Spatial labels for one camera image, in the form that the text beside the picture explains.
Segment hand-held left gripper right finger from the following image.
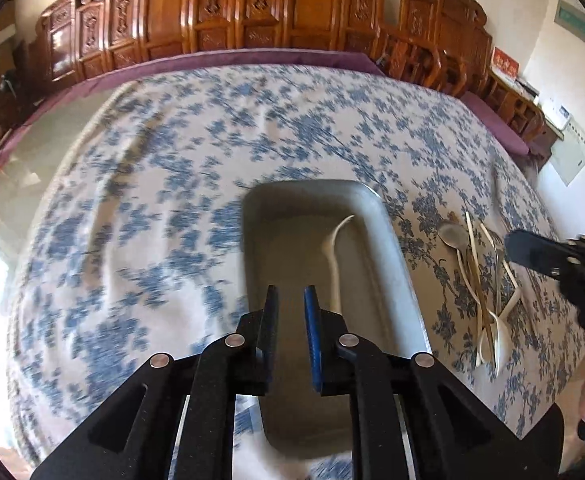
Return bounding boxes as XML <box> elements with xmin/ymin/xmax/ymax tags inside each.
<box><xmin>304</xmin><ymin>285</ymin><xmax>557</xmax><ymax>480</ymax></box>

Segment white wall panel box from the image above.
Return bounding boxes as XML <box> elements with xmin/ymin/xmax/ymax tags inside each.
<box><xmin>547</xmin><ymin>115</ymin><xmax>585</xmax><ymax>187</ymax></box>

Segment white box blue print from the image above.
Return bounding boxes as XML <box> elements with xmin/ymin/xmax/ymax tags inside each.
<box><xmin>543</xmin><ymin>102</ymin><xmax>572</xmax><ymax>132</ymax></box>

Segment red box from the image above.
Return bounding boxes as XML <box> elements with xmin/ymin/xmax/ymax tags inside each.
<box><xmin>493</xmin><ymin>47</ymin><xmax>521</xmax><ymax>79</ymax></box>

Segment pale wooden chopstick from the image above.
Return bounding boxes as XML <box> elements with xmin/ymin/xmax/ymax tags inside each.
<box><xmin>465</xmin><ymin>211</ymin><xmax>498</xmax><ymax>371</ymax></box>
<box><xmin>479</xmin><ymin>221</ymin><xmax>521</xmax><ymax>293</ymax></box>

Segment grey metal tray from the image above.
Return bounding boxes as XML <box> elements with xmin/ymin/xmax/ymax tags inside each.
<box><xmin>241</xmin><ymin>179</ymin><xmax>431</xmax><ymax>458</ymax></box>

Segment carved wooden chair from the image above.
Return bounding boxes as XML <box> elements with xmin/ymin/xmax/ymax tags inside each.
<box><xmin>236</xmin><ymin>0</ymin><xmax>387</xmax><ymax>53</ymax></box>
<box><xmin>106</xmin><ymin>0</ymin><xmax>239</xmax><ymax>63</ymax></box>
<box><xmin>36</xmin><ymin>0</ymin><xmax>109</xmax><ymax>83</ymax></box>
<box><xmin>401</xmin><ymin>0</ymin><xmax>494</xmax><ymax>98</ymax></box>

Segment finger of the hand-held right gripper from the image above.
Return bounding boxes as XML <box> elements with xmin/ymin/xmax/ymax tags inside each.
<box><xmin>505</xmin><ymin>230</ymin><xmax>585</xmax><ymax>356</ymax></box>

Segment blue floral tablecloth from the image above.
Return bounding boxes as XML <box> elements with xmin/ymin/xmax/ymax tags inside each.
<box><xmin>5</xmin><ymin>62</ymin><xmax>585</xmax><ymax>480</ymax></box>

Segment wooden armchair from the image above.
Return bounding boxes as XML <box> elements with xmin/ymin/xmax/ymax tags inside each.
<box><xmin>377</xmin><ymin>25</ymin><xmax>449</xmax><ymax>92</ymax></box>
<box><xmin>487</xmin><ymin>70</ymin><xmax>547</xmax><ymax>147</ymax></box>

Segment green wall sign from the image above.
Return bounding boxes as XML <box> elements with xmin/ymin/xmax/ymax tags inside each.
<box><xmin>554</xmin><ymin>0</ymin><xmax>585</xmax><ymax>52</ymax></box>

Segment metal spoon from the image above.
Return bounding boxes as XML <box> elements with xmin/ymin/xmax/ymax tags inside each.
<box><xmin>439</xmin><ymin>222</ymin><xmax>488</xmax><ymax>321</ymax></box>

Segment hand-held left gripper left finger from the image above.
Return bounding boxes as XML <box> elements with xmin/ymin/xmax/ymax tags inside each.
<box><xmin>30</xmin><ymin>285</ymin><xmax>279</xmax><ymax>480</ymax></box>

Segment purple tablecloth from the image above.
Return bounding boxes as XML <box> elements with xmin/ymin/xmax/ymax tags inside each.
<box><xmin>0</xmin><ymin>49</ymin><xmax>531</xmax><ymax>176</ymax></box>

